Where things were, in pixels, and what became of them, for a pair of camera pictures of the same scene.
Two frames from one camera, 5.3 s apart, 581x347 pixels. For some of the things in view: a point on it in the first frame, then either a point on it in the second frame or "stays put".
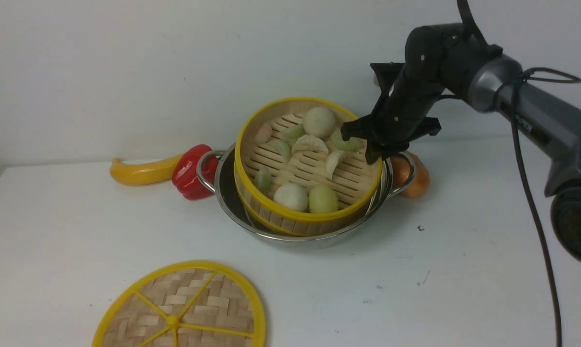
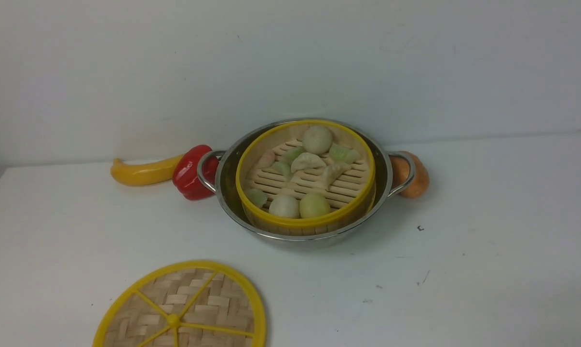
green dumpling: (263, 180) to (257, 197)
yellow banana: (143, 173) stays put
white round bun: (292, 195) to (285, 206)
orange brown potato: (420, 183) stays put
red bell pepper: (184, 176) stays put
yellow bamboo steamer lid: (186, 303) stays put
